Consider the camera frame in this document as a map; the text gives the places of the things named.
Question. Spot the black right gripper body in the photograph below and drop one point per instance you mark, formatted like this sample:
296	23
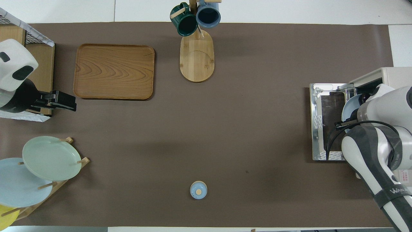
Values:
354	115

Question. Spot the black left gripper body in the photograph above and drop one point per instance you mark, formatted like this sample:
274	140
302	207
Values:
43	101

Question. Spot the light blue ribbed plate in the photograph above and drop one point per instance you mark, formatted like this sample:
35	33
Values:
349	104

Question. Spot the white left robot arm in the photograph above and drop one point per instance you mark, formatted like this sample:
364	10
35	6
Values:
13	62

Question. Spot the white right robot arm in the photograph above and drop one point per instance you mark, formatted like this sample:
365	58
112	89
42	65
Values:
386	106

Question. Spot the beige toaster oven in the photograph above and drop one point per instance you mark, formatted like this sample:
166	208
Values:
396	75

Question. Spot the marble print basket cloth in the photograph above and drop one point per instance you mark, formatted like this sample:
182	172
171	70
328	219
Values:
32	118
45	40

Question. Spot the pale green plate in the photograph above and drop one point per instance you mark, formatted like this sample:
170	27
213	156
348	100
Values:
51	158

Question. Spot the wooden serving tray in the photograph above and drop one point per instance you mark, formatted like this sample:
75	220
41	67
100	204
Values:
112	71

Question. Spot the wooden plate rack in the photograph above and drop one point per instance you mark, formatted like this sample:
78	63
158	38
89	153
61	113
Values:
61	185

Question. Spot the light blue racked plate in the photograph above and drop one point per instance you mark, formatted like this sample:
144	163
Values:
16	187

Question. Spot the yellow plate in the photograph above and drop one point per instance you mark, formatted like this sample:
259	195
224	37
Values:
5	219

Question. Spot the brown table mat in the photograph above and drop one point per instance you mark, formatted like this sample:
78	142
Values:
225	112

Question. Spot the wooden mug tree stand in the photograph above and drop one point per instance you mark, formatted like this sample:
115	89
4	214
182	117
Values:
197	61

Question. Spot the dark green mug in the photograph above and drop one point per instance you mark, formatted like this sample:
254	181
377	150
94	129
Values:
186	24

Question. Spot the blue mug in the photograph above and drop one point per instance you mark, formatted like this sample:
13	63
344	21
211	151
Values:
208	14

